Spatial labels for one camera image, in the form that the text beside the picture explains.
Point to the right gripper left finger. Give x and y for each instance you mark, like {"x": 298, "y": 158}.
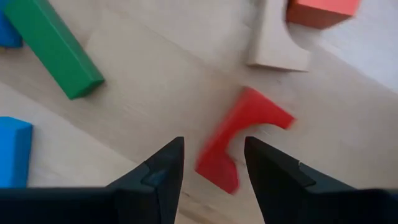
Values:
{"x": 93, "y": 205}

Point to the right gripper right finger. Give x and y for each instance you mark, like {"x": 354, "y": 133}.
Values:
{"x": 311, "y": 202}

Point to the blue plank block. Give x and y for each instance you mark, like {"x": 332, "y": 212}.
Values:
{"x": 9, "y": 31}
{"x": 14, "y": 152}

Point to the red short block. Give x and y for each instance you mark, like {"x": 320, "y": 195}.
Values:
{"x": 320, "y": 12}

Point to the green plank block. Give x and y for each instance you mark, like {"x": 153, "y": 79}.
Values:
{"x": 56, "y": 49}

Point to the red arch block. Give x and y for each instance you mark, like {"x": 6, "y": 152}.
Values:
{"x": 236, "y": 130}

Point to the natural wood arch block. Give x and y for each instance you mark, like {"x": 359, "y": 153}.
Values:
{"x": 273, "y": 40}

